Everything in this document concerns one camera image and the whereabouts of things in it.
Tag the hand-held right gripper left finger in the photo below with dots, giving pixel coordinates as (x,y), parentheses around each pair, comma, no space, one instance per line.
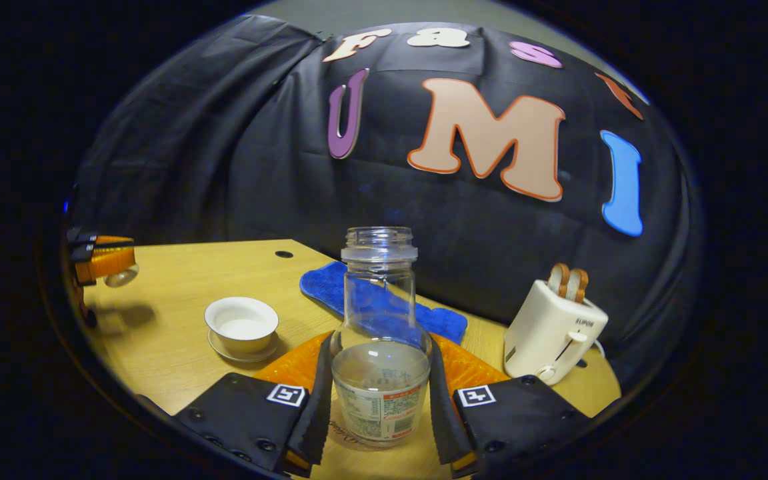
(317,413)

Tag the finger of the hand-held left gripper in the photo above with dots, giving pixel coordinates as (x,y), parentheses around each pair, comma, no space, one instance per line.
(100,261)
(84,236)

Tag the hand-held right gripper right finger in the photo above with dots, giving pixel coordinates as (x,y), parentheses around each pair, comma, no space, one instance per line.
(440,413)

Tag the cream teacup lid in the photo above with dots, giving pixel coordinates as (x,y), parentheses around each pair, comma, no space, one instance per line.
(122,275)

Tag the round cork coaster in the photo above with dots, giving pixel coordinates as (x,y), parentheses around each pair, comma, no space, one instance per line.
(342,434)

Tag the clear glass water bottle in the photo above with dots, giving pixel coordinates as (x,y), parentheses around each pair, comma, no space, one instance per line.
(380,400)

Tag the cream teacup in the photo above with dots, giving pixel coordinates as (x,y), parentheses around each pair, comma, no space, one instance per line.
(240,326)

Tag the cream saucer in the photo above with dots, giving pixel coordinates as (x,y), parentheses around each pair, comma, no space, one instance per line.
(224,352)

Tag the blue folded towel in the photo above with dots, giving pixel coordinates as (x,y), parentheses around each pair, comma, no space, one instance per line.
(324,283)

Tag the white toaster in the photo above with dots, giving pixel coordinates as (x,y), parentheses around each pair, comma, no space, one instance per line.
(544,333)

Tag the bread slice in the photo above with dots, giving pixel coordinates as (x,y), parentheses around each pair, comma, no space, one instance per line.
(559,278)
(580,285)

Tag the black backdrop cloth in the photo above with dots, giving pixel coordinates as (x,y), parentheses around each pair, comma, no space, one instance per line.
(257,166)

